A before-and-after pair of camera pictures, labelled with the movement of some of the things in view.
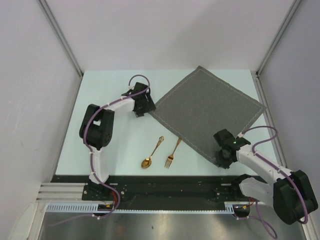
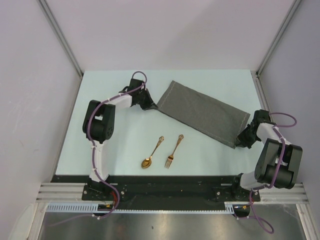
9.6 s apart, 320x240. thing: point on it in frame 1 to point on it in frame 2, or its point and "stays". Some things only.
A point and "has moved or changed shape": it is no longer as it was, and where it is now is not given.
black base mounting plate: (157, 190) stays
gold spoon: (147, 162) stays
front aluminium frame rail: (63, 193) stays
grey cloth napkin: (201, 105) has moved or changed shape
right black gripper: (223, 163) to (241, 141)
